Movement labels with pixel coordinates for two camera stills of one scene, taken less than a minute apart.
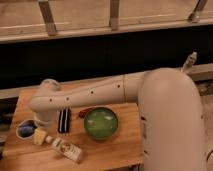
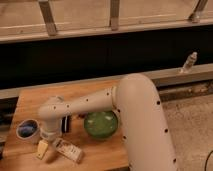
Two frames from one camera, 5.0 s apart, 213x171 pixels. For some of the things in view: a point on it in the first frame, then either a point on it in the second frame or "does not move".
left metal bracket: (48, 17) does not move
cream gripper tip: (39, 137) to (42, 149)
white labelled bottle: (66, 149) does not move
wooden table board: (84, 137) does not move
